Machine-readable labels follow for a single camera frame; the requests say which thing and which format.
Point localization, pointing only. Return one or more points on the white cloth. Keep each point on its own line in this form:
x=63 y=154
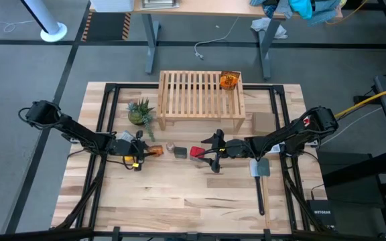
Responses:
x=266 y=25

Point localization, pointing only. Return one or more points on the black network router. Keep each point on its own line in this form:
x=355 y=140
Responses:
x=322 y=214

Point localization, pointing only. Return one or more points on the white paper tag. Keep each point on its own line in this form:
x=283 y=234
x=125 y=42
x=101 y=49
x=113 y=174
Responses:
x=276 y=148

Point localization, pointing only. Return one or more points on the wooden desk grey legs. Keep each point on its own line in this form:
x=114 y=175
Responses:
x=213 y=8

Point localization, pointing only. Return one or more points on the grey tray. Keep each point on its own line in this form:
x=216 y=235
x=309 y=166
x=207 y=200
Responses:
x=159 y=3

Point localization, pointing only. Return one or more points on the smoked paprika tin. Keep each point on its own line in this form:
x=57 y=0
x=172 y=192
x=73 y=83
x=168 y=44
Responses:
x=196 y=151

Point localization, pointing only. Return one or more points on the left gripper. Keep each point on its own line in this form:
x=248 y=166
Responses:
x=122 y=148

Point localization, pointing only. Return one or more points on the white pole round base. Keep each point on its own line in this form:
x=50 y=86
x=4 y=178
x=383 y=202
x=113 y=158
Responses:
x=45 y=16

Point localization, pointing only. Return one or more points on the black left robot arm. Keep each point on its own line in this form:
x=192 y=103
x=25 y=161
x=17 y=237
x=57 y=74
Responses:
x=75 y=130

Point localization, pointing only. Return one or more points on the pile of clothes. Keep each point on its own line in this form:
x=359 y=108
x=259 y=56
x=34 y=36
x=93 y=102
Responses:
x=300 y=8

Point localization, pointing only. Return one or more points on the white box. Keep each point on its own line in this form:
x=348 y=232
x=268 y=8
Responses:
x=112 y=5

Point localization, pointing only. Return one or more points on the flat cardboard box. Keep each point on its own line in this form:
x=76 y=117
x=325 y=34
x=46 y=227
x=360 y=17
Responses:
x=263 y=124

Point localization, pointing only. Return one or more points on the potted succulent plant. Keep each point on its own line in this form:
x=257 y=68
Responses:
x=136 y=117

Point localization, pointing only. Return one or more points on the yellow lemon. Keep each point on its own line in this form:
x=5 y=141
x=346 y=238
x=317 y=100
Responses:
x=129 y=158

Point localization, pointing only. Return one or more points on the black pepper tin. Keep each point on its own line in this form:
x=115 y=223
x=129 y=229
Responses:
x=180 y=153

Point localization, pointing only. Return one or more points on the glass spice jar cork lid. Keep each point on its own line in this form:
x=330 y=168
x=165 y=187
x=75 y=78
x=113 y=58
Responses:
x=170 y=147

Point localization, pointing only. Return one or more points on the black mat hazard stripes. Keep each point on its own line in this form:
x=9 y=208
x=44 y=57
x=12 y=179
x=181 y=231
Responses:
x=106 y=28

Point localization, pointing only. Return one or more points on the black metal rig frame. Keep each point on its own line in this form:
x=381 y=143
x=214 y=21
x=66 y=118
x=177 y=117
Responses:
x=132 y=86

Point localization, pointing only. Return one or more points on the orange brown seasoning packet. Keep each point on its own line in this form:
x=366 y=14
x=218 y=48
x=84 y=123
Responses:
x=159 y=149

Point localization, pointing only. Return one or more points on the wooden slatted shelf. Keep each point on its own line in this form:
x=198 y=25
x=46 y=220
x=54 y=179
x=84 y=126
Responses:
x=199 y=117

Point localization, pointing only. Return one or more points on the taco seasoning mix packet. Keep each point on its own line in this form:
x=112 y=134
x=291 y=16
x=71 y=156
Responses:
x=229 y=82

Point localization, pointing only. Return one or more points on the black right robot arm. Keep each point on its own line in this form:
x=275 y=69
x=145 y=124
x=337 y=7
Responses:
x=290 y=134

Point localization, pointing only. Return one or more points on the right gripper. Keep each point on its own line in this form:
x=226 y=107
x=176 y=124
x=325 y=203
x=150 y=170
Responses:
x=235 y=149

